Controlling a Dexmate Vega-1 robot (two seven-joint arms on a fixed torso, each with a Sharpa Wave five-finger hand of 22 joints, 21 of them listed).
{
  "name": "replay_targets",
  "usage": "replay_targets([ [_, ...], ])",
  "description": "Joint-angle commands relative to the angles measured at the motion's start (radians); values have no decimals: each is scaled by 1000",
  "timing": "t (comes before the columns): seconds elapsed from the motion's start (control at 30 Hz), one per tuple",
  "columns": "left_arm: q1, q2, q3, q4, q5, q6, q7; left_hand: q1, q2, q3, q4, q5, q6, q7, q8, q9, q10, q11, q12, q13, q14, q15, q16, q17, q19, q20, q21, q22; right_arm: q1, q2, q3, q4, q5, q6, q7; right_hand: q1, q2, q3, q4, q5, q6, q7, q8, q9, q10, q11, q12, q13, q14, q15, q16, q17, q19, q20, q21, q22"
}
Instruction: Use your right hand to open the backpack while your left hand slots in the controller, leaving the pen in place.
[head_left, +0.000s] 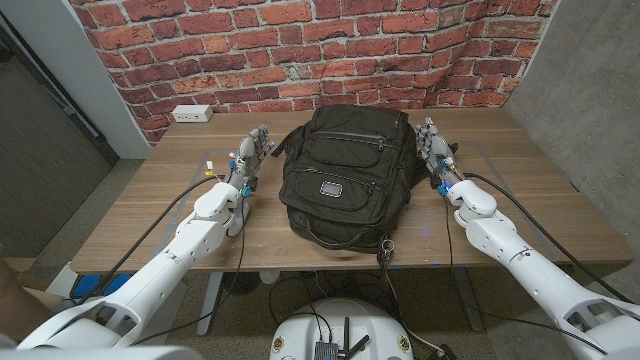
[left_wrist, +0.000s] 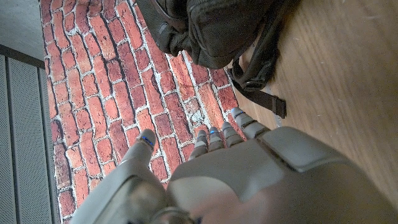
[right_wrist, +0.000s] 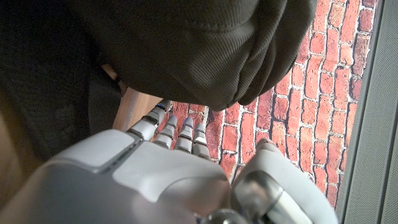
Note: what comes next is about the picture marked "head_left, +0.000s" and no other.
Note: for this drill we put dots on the black backpack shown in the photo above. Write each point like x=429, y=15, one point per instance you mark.
x=350, y=175

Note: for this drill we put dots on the brick wall print backdrop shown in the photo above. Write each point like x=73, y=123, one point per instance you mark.
x=300, y=50

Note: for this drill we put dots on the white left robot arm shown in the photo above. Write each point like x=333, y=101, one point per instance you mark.
x=195, y=240

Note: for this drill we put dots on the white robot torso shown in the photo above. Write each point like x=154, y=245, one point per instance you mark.
x=345, y=320

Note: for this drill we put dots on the white table leg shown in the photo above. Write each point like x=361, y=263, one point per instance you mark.
x=210, y=300

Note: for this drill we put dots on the brown cardboard box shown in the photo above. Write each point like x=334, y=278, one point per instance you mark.
x=20, y=305

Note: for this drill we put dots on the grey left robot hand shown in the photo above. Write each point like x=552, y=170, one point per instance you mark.
x=247, y=152

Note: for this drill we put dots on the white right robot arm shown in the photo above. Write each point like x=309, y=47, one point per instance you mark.
x=525, y=265

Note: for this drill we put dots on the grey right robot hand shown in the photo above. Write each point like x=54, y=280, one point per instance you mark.
x=437, y=150

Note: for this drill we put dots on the white power strip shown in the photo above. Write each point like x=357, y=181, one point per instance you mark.
x=191, y=113

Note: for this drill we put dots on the grey table leg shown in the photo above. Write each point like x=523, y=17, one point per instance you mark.
x=472, y=305

